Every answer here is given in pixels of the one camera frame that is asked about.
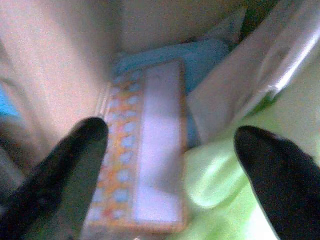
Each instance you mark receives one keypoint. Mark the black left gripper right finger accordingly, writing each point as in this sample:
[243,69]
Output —
[282,187]

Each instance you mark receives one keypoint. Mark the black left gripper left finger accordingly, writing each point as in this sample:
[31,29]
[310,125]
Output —
[62,187]

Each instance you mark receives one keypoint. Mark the light green cloth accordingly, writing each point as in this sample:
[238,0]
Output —
[220,180]

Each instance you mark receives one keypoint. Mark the orange patterned cardboard box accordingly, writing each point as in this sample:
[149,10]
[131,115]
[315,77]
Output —
[155,150]

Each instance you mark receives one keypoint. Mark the translucent white plastic bag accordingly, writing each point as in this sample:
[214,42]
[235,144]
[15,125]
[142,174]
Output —
[62,75]

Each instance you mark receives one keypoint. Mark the light blue cloth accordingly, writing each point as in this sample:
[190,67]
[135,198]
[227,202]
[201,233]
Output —
[200,57]

